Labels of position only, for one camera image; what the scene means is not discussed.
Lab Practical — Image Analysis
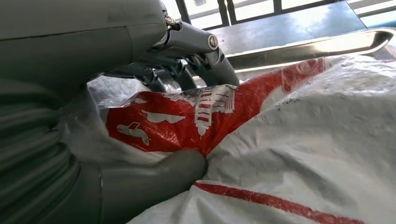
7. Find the white courier package red stripe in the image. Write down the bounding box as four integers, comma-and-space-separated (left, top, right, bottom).
58, 55, 396, 224

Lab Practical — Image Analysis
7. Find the robot left arm ribbed sleeve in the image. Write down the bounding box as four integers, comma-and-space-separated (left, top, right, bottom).
0, 78, 81, 224

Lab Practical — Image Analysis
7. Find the dark window frame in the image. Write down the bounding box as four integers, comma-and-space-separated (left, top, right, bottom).
161, 0, 396, 32

